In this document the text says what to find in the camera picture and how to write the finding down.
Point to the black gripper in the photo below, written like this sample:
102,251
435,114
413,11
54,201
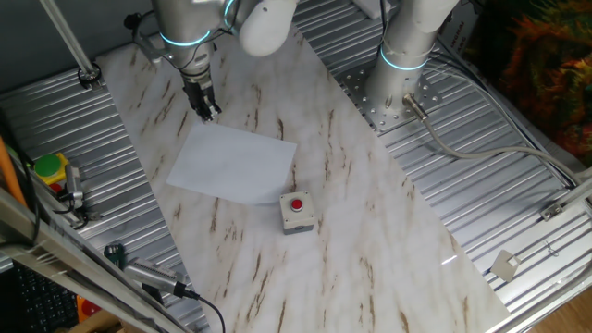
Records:
196,90

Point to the white paper sheet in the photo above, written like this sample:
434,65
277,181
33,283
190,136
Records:
231,162

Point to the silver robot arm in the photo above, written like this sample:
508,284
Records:
407,28

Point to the black pole foot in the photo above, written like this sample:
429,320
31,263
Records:
90,76

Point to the grey box with red button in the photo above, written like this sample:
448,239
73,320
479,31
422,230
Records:
56,187
289,217

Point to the yellow button box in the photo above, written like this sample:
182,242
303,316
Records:
48,165

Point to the marble pattern table mat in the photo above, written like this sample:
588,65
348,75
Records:
370,259

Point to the orange box with red button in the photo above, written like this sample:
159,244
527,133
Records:
88,309

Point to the wooden box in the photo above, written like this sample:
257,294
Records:
97,324

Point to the black keyboard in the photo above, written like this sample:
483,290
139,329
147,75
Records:
41,300

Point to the white cardboard with red print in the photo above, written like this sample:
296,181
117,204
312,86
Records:
455,34

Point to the colourful patterned cloth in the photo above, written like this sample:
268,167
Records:
546,60

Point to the silver camera on mount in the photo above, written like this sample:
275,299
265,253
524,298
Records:
74,182

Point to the aluminium frame pole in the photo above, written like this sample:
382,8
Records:
65,37

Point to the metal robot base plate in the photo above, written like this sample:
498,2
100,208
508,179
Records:
370,104

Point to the aluminium frame beam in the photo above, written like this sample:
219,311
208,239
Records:
46,240

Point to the small white adhesive mount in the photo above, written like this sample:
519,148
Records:
505,266

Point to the small metal corner bracket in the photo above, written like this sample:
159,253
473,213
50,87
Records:
552,211

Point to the aluminium frame bar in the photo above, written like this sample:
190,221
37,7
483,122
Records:
578,192

